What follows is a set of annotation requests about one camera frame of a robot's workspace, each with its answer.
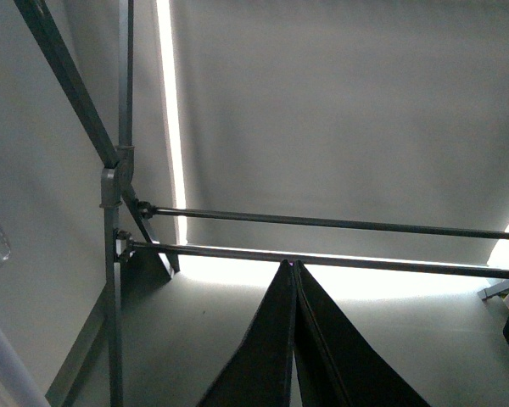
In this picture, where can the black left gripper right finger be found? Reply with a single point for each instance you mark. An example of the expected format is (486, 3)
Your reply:
(336, 365)

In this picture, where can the white pole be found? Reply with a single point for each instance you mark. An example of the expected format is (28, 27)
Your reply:
(16, 379)

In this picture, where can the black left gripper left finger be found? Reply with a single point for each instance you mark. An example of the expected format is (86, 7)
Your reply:
(260, 371)

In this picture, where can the grey metal clothes rack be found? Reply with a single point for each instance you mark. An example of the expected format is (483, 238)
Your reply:
(116, 189)

